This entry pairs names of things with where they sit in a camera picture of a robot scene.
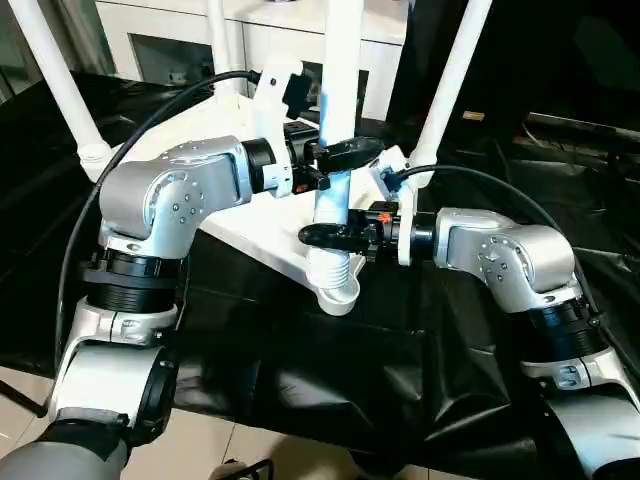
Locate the white plastic table top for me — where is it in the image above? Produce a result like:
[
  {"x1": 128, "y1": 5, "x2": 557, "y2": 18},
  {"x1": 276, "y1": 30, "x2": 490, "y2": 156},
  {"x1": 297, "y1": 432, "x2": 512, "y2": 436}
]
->
[{"x1": 79, "y1": 92, "x2": 437, "y2": 318}]

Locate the black work mat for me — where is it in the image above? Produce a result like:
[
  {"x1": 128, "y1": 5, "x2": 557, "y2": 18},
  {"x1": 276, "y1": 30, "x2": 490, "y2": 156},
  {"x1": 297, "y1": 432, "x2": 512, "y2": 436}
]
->
[{"x1": 0, "y1": 69, "x2": 640, "y2": 480}]

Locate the white sideboard cabinet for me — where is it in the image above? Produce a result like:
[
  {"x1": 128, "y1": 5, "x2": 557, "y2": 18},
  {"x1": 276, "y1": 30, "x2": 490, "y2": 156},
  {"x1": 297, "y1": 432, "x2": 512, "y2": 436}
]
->
[{"x1": 94, "y1": 0, "x2": 409, "y2": 122}]

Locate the beige curtain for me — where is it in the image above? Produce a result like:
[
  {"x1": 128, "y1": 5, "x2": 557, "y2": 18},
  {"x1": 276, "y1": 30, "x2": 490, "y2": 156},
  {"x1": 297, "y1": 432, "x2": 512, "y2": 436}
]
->
[{"x1": 0, "y1": 0, "x2": 119, "y2": 104}]

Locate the grey metal bench leg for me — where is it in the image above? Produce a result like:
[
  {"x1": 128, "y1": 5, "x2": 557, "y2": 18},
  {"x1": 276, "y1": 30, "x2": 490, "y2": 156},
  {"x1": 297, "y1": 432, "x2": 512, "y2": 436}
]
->
[{"x1": 0, "y1": 378, "x2": 47, "y2": 418}]

